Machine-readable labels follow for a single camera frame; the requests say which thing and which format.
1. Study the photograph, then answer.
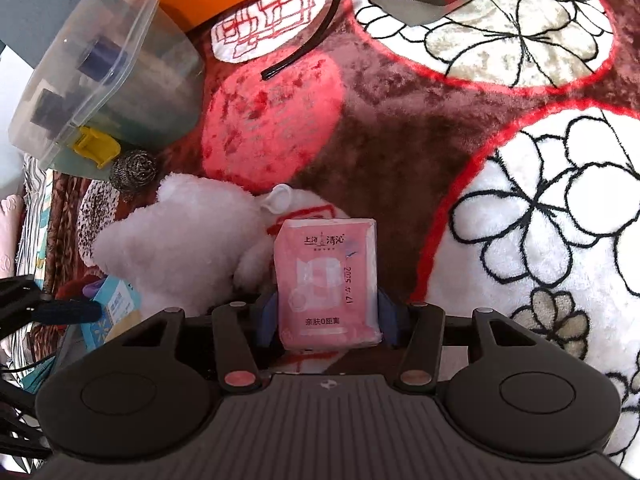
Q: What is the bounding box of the pink tissue packet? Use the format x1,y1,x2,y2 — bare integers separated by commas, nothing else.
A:
273,218,382,351

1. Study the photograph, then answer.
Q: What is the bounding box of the blue tissue packet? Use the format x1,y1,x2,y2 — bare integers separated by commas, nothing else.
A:
80,276,142,351

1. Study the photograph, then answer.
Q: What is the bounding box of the white plush toy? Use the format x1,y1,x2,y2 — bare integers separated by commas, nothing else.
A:
92,174,344,318

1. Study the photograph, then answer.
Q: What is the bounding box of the steel wool scrubber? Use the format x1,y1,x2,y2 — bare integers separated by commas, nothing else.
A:
108,150,157,193

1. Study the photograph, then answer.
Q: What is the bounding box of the red floral plush blanket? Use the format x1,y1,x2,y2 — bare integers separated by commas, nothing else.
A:
158,0,639,474

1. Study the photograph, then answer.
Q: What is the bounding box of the brown patterned fabric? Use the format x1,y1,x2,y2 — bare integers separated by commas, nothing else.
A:
14,154,122,361

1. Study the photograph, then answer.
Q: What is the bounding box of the clear plastic storage container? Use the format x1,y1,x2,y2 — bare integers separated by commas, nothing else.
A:
8,0,204,180

